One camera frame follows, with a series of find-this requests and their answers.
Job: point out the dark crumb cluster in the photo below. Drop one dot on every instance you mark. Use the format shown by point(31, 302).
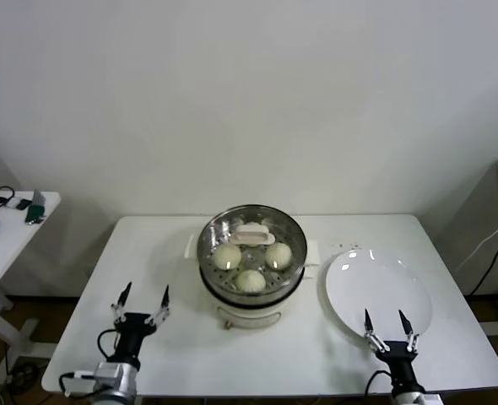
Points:
point(341, 244)

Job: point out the large white plate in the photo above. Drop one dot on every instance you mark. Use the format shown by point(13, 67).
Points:
point(380, 287)

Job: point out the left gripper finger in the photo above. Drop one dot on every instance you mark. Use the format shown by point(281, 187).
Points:
point(165, 301)
point(126, 293)

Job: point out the white steamed baozi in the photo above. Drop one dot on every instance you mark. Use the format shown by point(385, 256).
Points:
point(253, 223)
point(227, 257)
point(279, 256)
point(251, 282)

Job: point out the small white black gadget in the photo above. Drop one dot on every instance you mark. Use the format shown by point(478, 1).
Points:
point(12, 202)

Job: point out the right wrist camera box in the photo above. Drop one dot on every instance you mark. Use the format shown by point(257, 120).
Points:
point(430, 400)

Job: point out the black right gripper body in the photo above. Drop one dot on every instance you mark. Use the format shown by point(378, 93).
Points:
point(401, 358)

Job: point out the round glass lid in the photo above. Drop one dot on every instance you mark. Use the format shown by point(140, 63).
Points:
point(251, 238)

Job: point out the white electric cooker base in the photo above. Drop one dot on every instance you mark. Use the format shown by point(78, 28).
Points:
point(249, 314)

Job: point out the perforated steel steamer basket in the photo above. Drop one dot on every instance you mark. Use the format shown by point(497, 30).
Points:
point(215, 287)

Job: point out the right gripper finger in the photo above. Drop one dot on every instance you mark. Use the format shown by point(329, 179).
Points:
point(368, 325)
point(406, 325)

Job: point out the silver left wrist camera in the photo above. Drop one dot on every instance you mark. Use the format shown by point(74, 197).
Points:
point(107, 373)

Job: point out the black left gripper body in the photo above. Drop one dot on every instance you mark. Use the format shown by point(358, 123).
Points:
point(133, 327)

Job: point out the white side table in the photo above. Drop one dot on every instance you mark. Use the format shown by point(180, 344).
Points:
point(4, 253)

